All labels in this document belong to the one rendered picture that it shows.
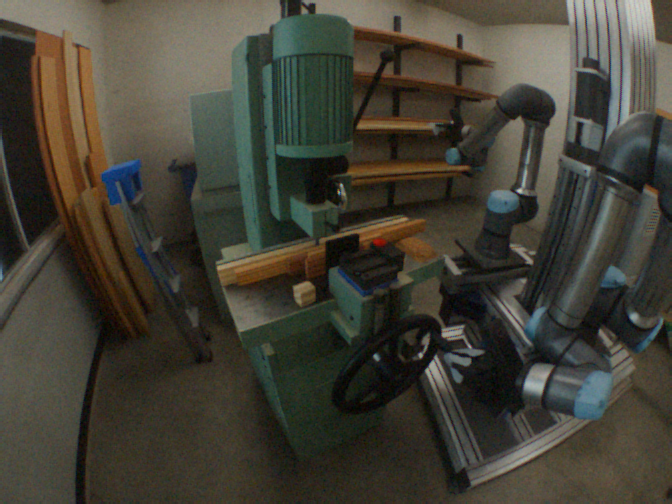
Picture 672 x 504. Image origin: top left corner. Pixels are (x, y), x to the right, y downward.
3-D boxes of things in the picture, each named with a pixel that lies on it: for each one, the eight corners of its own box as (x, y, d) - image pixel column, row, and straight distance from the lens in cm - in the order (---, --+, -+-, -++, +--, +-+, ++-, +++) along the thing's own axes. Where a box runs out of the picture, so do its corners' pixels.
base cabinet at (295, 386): (299, 464, 139) (270, 380, 75) (254, 375, 167) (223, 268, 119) (383, 422, 148) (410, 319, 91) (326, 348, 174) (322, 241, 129)
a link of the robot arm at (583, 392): (606, 411, 56) (594, 431, 48) (555, 400, 58) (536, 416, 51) (617, 366, 54) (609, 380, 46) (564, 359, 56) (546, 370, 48)
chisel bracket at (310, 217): (313, 244, 70) (311, 211, 66) (291, 223, 81) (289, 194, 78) (339, 237, 73) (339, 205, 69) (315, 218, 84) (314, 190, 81)
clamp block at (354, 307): (357, 335, 62) (359, 302, 56) (327, 299, 70) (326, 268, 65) (410, 310, 69) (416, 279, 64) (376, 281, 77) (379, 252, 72)
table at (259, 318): (257, 383, 59) (250, 365, 54) (223, 297, 81) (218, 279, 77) (466, 289, 86) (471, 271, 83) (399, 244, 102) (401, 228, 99)
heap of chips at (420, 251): (420, 263, 81) (421, 254, 80) (392, 244, 89) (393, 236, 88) (440, 255, 87) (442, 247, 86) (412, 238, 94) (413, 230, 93)
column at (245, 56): (263, 270, 96) (243, 34, 83) (246, 242, 115) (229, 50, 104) (323, 253, 102) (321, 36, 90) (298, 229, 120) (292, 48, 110)
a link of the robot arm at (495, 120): (530, 95, 98) (450, 174, 121) (546, 101, 107) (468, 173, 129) (510, 69, 103) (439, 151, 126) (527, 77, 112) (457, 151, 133)
